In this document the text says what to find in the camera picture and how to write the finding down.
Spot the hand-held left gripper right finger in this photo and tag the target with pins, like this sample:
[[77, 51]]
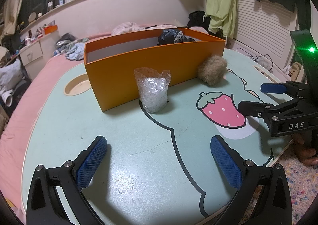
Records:
[[226, 162]]

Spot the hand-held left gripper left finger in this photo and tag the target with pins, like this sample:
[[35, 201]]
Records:
[[92, 162]]

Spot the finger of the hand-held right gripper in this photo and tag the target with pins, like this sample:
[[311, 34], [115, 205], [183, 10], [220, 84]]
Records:
[[253, 108], [272, 88]]

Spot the brown fur ball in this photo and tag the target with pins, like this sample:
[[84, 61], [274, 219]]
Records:
[[211, 70]]

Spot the orange cardboard box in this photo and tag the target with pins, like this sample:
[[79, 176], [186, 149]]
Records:
[[119, 83]]

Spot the clear plastic bag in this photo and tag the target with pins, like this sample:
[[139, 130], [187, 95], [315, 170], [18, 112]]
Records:
[[151, 90]]

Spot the black lace-trimmed bag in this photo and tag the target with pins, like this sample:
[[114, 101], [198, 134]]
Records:
[[169, 37]]

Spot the light green cartoon desktop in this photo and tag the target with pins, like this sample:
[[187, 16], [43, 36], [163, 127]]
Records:
[[111, 128]]

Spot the person's right hand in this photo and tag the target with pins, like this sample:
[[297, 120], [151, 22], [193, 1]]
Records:
[[309, 155]]

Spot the beige fluffy cloth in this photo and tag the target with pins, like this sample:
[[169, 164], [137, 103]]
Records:
[[295, 70]]

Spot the white louvred closet door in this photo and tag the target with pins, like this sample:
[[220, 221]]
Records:
[[263, 28]]

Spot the colourful speckled rug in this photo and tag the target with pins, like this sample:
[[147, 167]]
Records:
[[300, 190]]

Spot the black garment on bed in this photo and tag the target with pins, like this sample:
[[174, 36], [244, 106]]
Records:
[[198, 19]]

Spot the pile of mixed clothes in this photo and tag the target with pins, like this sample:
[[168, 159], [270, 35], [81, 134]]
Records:
[[72, 48]]

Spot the white stuffed bag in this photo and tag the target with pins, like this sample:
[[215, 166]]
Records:
[[11, 74]]

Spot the white drawer cabinet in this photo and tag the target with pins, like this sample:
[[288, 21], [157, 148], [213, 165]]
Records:
[[32, 53]]

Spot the pale pink quilt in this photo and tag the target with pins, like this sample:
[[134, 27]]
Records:
[[126, 28]]

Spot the small orange storage box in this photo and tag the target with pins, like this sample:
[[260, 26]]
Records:
[[49, 30]]

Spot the white round plate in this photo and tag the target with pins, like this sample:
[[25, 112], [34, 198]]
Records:
[[33, 17]]

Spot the beige side curtain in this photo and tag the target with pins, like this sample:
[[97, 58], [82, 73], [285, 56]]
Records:
[[12, 11]]

